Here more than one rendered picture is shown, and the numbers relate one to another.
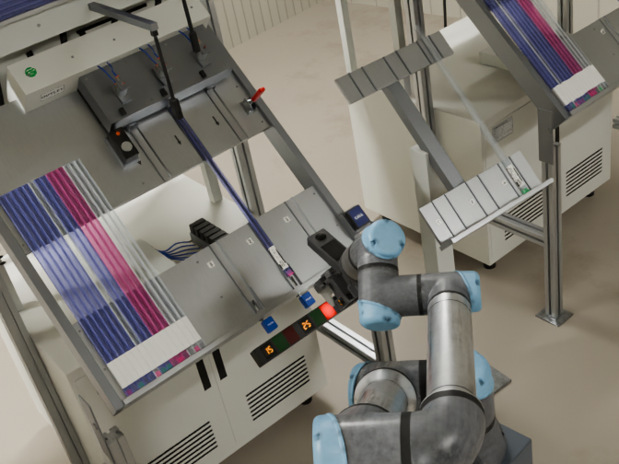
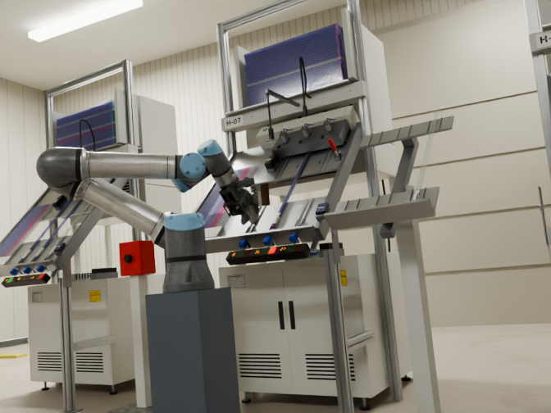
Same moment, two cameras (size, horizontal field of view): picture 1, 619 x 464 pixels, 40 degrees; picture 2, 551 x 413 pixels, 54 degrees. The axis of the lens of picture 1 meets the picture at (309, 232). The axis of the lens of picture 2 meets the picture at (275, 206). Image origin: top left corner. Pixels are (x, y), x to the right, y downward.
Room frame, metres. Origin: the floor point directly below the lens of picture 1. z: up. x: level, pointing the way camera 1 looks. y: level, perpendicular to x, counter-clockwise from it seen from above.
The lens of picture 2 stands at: (0.69, -1.77, 0.59)
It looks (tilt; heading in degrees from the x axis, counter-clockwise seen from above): 7 degrees up; 64
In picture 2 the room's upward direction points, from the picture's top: 5 degrees counter-clockwise
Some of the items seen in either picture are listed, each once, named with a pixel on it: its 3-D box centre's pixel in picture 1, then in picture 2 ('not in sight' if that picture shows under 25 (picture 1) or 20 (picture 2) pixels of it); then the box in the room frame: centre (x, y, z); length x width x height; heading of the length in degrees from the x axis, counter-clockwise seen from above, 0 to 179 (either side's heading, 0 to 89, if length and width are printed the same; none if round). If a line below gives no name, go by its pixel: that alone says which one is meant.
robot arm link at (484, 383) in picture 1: (458, 387); (184, 233); (1.15, -0.21, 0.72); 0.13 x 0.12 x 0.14; 77
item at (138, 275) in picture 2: not in sight; (141, 323); (1.23, 0.86, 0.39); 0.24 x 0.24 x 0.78; 33
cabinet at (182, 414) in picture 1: (157, 338); (322, 324); (2.01, 0.51, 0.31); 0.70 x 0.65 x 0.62; 123
